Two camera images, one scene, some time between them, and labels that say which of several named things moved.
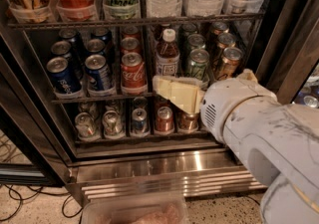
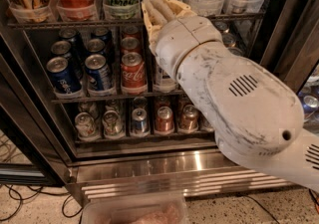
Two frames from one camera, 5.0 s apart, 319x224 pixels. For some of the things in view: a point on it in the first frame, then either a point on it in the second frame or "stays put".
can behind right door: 310,101 stays put
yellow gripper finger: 183,92 -> 155,16
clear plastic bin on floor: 136,208 stays put
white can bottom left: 86,126 stays put
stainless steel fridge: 79,51 stays put
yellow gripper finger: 247,75 -> 175,9
